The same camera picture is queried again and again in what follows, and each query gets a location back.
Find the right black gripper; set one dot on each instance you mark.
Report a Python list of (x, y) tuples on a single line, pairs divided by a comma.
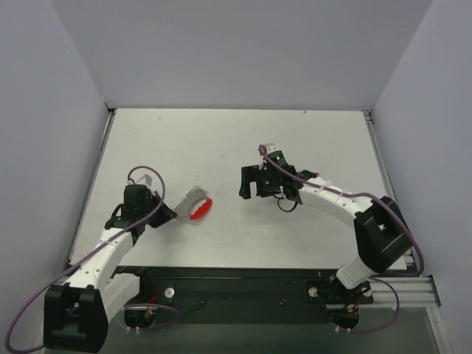
[(251, 181)]

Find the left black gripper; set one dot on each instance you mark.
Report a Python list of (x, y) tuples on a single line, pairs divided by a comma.
[(161, 213)]

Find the silver keyring with red tag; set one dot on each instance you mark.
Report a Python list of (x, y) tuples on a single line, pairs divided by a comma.
[(195, 205)]

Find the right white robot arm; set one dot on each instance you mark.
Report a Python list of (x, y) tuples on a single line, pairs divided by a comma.
[(381, 234)]

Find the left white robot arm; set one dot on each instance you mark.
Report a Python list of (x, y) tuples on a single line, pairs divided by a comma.
[(77, 312)]

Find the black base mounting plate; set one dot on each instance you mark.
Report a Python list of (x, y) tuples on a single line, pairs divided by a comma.
[(240, 296)]

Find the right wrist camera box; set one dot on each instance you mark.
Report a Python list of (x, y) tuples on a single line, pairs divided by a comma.
[(270, 148)]

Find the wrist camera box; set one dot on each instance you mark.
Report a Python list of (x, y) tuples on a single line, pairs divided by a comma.
[(145, 180), (270, 148)]

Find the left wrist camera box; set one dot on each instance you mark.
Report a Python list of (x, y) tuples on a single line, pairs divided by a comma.
[(145, 180)]

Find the aluminium frame rail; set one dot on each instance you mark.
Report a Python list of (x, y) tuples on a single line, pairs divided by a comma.
[(413, 292)]

